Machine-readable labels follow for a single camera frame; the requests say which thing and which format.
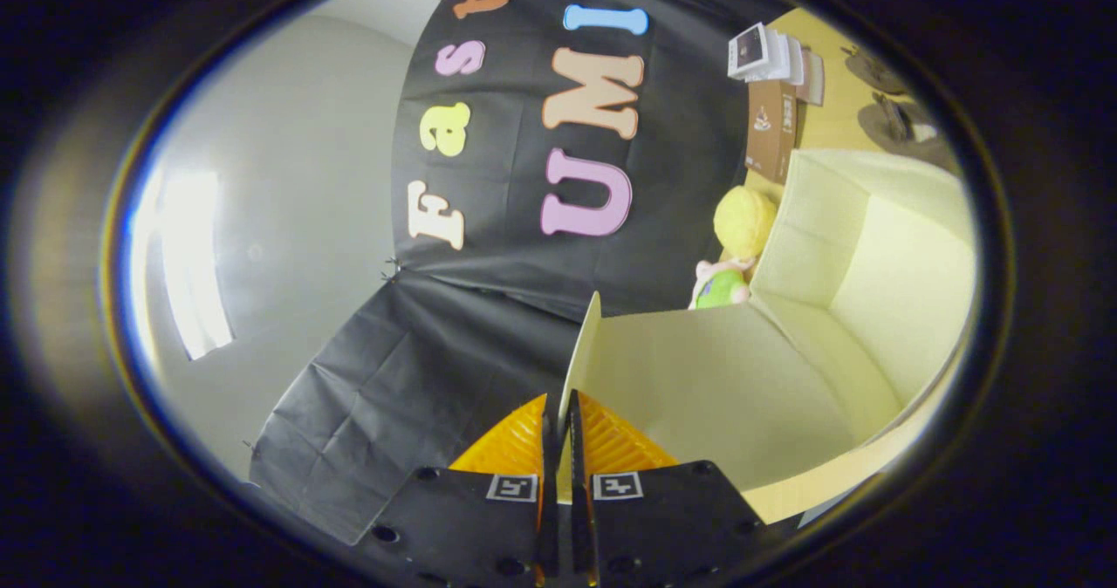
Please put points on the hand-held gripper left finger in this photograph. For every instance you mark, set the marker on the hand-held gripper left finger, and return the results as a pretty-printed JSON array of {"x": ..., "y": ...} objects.
[{"x": 462, "y": 527}]

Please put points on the brown book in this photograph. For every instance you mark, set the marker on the brown book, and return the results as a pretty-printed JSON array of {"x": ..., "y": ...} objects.
[{"x": 772, "y": 134}]

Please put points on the white portrait cover book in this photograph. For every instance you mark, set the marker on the white portrait cover book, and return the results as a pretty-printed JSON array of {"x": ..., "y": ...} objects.
[{"x": 749, "y": 50}]

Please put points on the brown fuzzy bow shoe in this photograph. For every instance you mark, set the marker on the brown fuzzy bow shoe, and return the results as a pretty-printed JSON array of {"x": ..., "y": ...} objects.
[
  {"x": 873, "y": 69},
  {"x": 894, "y": 126}
]

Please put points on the ceiling light panel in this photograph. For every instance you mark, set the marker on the ceiling light panel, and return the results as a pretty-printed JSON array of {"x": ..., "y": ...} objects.
[{"x": 194, "y": 256}]

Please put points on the pink and green plush toy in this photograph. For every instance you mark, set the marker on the pink and green plush toy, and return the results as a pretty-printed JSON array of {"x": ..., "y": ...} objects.
[{"x": 720, "y": 287}]

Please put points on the yellow round plush cushion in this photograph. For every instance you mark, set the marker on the yellow round plush cushion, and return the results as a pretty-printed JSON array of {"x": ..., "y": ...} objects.
[{"x": 743, "y": 222}]

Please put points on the pink book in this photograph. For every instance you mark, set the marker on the pink book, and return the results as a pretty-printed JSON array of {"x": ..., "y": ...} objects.
[{"x": 816, "y": 78}]

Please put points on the black backdrop cloth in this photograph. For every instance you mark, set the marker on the black backdrop cloth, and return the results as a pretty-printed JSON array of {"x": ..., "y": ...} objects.
[{"x": 393, "y": 396}]

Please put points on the plain white book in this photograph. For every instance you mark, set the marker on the plain white book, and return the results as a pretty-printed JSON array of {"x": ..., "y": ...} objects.
[{"x": 788, "y": 58}]

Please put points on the beige fabric storage box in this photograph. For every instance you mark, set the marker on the beige fabric storage box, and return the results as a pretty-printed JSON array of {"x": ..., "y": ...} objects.
[{"x": 742, "y": 379}]

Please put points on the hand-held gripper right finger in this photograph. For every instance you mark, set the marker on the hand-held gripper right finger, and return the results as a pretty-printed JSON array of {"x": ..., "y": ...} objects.
[{"x": 654, "y": 518}]

